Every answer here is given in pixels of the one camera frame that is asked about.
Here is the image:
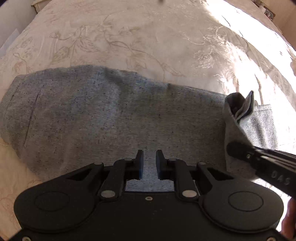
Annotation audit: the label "grey speckled pants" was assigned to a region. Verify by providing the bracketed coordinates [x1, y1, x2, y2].
[1, 65, 278, 191]

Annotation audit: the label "framed items at bedside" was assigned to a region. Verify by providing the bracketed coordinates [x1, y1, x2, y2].
[259, 0, 275, 21]

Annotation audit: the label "person's right hand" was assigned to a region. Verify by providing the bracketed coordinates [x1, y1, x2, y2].
[281, 198, 296, 240]

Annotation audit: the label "cream floral embroidered bedspread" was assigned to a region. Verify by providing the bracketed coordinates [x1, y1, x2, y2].
[0, 0, 296, 239]

